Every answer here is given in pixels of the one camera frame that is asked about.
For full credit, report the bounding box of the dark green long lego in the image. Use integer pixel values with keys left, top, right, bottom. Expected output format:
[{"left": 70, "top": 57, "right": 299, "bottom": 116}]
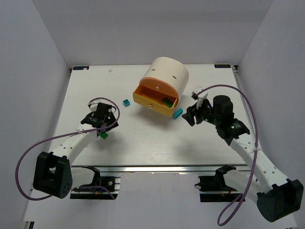
[{"left": 163, "top": 97, "right": 173, "bottom": 108}]

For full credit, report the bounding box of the yellow drawer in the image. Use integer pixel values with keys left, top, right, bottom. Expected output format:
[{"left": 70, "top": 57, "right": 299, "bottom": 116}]
[{"left": 132, "top": 85, "right": 179, "bottom": 117}]

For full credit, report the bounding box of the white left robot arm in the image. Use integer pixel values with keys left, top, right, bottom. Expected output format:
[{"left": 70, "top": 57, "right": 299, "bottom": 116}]
[{"left": 33, "top": 103, "right": 118, "bottom": 198}]

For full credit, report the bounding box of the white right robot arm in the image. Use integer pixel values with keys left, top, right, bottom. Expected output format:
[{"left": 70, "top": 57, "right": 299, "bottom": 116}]
[{"left": 182, "top": 95, "right": 304, "bottom": 222}]

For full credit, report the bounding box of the long teal lego brick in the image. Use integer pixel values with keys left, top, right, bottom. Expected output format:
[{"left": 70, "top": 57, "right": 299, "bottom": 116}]
[{"left": 173, "top": 108, "right": 183, "bottom": 119}]

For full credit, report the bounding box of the small green square lego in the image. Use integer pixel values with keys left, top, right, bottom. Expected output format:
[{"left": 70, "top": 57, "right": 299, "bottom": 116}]
[{"left": 99, "top": 132, "right": 108, "bottom": 139}]

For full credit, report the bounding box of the small teal square lego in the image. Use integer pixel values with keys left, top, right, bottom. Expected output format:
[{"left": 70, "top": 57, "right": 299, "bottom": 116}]
[{"left": 122, "top": 99, "right": 130, "bottom": 107}]

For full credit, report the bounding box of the right blue corner label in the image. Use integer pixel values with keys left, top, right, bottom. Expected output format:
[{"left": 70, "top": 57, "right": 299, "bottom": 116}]
[{"left": 214, "top": 64, "right": 231, "bottom": 68}]

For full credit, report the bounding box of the blue corner label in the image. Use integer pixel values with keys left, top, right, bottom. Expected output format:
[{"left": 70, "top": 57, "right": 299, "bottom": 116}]
[
  {"left": 214, "top": 64, "right": 231, "bottom": 68},
  {"left": 72, "top": 66, "right": 89, "bottom": 71}
]

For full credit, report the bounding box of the cream cylindrical drawer container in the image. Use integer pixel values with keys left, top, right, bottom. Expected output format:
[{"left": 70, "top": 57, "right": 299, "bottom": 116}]
[{"left": 143, "top": 57, "right": 189, "bottom": 99}]

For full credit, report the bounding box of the left blue corner label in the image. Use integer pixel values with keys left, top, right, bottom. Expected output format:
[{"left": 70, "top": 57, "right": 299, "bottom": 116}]
[{"left": 72, "top": 66, "right": 89, "bottom": 71}]

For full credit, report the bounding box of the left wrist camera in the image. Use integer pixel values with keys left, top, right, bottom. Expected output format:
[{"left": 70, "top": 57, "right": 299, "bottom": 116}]
[{"left": 88, "top": 100, "right": 100, "bottom": 112}]

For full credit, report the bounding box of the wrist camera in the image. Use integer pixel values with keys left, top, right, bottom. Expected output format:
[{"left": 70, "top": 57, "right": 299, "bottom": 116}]
[
  {"left": 191, "top": 86, "right": 208, "bottom": 109},
  {"left": 88, "top": 100, "right": 100, "bottom": 112}
]

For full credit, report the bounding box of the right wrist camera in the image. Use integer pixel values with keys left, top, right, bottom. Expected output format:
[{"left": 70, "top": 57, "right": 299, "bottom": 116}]
[{"left": 191, "top": 86, "right": 208, "bottom": 109}]

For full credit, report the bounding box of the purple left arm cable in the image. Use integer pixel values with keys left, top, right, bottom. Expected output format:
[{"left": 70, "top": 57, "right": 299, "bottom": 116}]
[{"left": 15, "top": 97, "right": 120, "bottom": 201}]

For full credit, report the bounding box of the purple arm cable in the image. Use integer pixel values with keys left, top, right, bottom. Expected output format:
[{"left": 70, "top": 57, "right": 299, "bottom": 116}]
[
  {"left": 15, "top": 97, "right": 120, "bottom": 201},
  {"left": 196, "top": 84, "right": 259, "bottom": 226}
]

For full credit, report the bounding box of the aluminium front rail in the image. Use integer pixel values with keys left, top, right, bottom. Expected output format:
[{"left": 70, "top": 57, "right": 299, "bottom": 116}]
[{"left": 71, "top": 164, "right": 248, "bottom": 174}]

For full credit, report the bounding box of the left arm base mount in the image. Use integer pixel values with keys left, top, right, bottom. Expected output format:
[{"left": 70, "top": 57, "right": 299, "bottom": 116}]
[{"left": 70, "top": 166, "right": 121, "bottom": 200}]

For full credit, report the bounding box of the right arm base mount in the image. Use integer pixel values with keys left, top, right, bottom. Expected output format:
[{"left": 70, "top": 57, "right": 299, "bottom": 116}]
[{"left": 194, "top": 165, "right": 242, "bottom": 203}]

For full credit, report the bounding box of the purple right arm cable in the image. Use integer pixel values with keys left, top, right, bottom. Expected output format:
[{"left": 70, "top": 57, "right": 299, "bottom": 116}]
[{"left": 196, "top": 84, "right": 259, "bottom": 226}]

